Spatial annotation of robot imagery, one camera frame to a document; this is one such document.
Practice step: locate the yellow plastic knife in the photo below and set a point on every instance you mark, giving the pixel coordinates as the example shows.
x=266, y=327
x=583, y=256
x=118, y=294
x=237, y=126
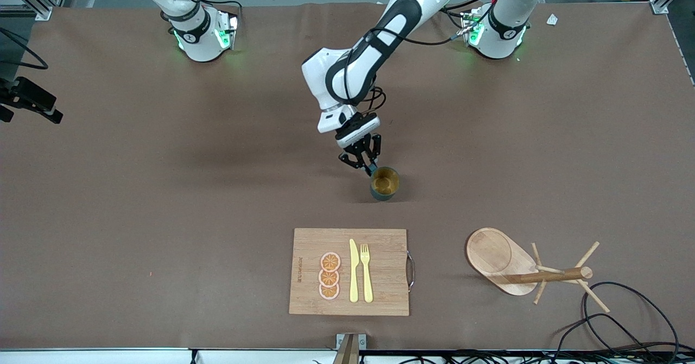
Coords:
x=354, y=277

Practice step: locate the metal bracket with brown bar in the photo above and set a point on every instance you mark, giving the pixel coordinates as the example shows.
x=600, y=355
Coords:
x=347, y=350

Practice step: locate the yellow plastic fork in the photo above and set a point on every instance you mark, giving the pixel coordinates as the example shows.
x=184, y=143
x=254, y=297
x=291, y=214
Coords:
x=367, y=282

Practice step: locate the wooden cutting board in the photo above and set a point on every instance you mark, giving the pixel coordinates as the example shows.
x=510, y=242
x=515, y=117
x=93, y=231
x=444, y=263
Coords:
x=383, y=293

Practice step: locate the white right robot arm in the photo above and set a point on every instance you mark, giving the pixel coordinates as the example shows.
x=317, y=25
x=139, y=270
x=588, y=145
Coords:
x=198, y=38

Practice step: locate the white paper scrap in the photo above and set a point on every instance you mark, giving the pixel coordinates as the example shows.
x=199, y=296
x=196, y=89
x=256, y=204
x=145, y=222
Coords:
x=552, y=19

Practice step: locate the dark green ribbed cup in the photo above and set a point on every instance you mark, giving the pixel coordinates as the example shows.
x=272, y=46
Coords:
x=385, y=184

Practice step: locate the wooden mug rack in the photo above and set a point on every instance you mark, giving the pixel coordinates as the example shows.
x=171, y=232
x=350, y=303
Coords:
x=488, y=252

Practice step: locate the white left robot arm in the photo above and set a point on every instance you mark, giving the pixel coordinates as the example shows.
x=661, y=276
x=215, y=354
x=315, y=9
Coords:
x=347, y=76

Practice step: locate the toy orange slice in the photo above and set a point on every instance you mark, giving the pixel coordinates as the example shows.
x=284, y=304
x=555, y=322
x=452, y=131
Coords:
x=330, y=261
x=328, y=278

